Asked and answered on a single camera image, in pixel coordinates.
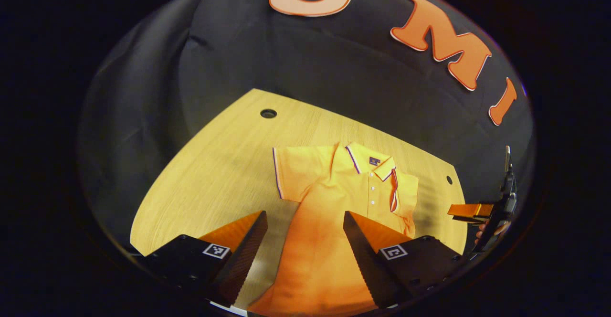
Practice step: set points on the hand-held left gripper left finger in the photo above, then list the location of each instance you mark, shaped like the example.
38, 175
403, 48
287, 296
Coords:
241, 264

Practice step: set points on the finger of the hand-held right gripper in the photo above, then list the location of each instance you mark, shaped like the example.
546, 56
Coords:
470, 210

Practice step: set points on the orange T-shirt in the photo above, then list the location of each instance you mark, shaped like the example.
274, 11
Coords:
329, 202

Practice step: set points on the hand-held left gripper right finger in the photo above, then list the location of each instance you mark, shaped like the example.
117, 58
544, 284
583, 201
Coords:
365, 264

